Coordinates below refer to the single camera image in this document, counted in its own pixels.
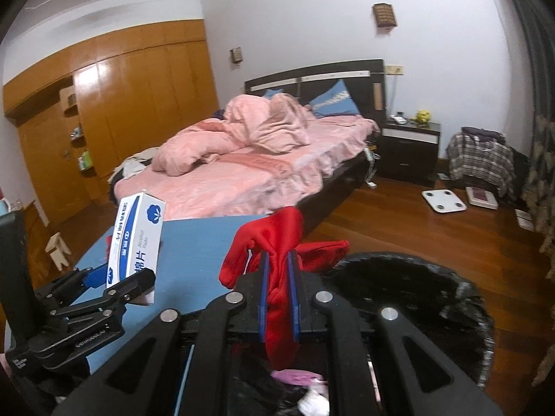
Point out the large wall lamp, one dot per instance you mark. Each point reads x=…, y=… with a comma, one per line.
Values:
x=385, y=15

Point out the bin with black bag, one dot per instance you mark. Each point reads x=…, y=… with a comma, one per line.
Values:
x=412, y=286

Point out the wooden stool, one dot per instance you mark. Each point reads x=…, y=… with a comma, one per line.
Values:
x=58, y=247

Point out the white and blue box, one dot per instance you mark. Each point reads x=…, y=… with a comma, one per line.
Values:
x=134, y=234

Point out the wooden wardrobe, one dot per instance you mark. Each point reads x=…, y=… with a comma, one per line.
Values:
x=143, y=95

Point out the low wooden cabinet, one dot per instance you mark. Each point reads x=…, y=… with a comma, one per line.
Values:
x=34, y=225

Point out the pink duvet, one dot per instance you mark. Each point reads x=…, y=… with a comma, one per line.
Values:
x=195, y=151

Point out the white desk phone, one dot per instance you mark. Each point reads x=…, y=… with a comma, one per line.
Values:
x=398, y=118

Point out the yellow plush toy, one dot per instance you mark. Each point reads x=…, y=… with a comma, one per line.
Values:
x=422, y=116

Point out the white bathroom scale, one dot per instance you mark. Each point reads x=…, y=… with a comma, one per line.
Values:
x=444, y=200

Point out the pile of clothes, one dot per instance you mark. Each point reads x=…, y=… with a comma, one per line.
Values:
x=130, y=167

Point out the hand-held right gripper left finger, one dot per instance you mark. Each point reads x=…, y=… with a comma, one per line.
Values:
x=263, y=299

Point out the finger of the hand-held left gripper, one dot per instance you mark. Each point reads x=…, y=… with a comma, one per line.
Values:
x=134, y=284
x=93, y=277

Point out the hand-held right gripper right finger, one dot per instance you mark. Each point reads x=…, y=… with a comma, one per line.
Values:
x=294, y=299

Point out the small wall lamp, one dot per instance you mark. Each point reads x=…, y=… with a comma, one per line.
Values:
x=236, y=55

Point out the white power strip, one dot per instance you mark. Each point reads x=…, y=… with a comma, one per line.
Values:
x=370, y=156

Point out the wall socket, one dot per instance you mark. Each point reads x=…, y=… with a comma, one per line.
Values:
x=394, y=69

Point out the dark nightstand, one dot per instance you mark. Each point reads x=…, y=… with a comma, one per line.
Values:
x=407, y=154

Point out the grey patterned curtain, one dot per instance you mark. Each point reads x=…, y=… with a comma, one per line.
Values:
x=544, y=160

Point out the dark wooden bed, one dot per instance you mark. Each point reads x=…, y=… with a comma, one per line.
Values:
x=208, y=195

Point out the plaid shirt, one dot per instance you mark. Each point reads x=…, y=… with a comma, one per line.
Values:
x=481, y=164

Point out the small blue pillow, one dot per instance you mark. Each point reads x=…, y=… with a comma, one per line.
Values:
x=271, y=93

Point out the small white box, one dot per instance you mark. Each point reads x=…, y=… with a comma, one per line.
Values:
x=525, y=219

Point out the large blue pillow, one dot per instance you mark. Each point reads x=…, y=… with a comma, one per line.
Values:
x=336, y=99

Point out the white tissue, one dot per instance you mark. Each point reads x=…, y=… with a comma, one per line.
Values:
x=314, y=403

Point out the dark hoodie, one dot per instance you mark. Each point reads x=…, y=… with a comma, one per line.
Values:
x=477, y=133

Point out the white scale with red panel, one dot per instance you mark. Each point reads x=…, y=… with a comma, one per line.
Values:
x=481, y=197

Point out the blue table cloth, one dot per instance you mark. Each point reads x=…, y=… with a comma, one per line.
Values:
x=195, y=260

